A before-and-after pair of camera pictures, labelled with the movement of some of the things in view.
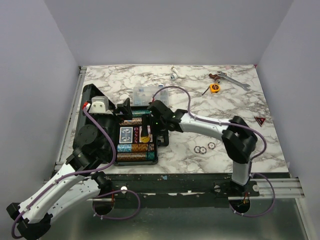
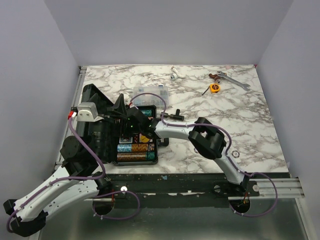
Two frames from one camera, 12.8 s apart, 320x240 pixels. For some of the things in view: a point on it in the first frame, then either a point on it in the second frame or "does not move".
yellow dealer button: (145, 139) does not move
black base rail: (176, 191) does not move
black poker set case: (129, 130) does not move
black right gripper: (147, 119) -> (126, 134)
